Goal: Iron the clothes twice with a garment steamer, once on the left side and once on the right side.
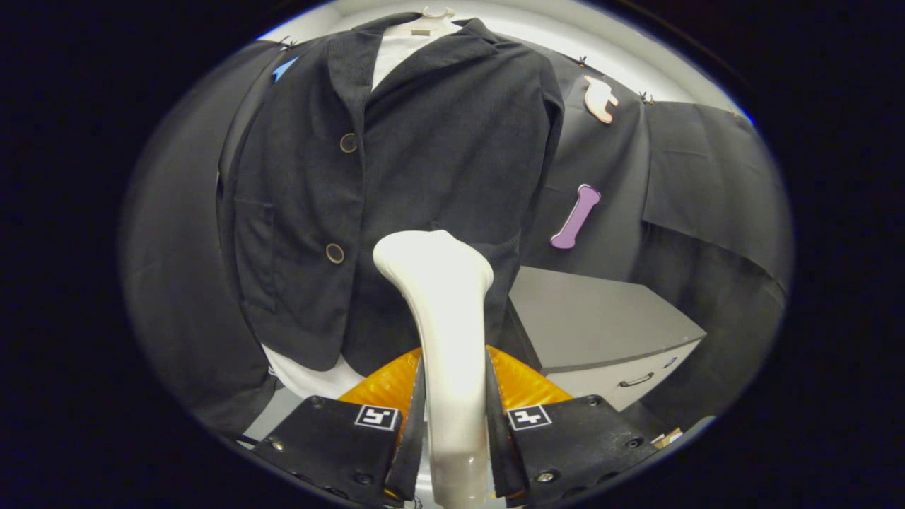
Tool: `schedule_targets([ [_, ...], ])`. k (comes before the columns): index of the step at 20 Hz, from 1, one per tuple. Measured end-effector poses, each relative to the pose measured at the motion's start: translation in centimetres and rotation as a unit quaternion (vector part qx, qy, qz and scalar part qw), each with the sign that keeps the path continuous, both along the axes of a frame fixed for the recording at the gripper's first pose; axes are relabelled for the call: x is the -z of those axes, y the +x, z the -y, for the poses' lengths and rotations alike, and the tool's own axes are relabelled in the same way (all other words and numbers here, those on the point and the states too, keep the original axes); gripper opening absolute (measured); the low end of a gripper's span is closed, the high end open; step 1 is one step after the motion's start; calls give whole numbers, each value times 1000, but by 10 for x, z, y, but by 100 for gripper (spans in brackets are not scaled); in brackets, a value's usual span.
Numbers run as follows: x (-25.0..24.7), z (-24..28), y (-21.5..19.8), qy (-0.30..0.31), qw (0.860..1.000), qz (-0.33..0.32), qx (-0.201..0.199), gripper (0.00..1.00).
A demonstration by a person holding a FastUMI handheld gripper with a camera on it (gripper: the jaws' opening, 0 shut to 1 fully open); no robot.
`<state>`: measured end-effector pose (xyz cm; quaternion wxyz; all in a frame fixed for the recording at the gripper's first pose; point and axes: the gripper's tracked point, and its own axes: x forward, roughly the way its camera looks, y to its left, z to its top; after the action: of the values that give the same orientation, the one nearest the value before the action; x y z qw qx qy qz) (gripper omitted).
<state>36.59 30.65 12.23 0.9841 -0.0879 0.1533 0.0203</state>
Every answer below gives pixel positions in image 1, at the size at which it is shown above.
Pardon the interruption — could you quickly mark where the black suit jacket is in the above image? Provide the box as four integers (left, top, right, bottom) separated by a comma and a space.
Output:
216, 13, 565, 377

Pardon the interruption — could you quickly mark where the white garment steamer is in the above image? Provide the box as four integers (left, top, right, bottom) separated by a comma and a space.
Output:
373, 230, 494, 508

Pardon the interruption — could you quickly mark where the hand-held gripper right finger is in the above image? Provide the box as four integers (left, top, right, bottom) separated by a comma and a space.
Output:
485, 345, 662, 504

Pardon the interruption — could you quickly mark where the white mannequin torso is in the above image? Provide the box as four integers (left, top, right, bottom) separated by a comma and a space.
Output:
263, 6, 457, 400

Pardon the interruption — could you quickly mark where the beige cabinet with grey top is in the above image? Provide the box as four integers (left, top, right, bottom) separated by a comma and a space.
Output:
508, 266, 708, 412

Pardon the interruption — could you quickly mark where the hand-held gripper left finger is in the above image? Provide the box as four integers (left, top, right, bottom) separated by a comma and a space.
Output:
255, 346, 427, 506

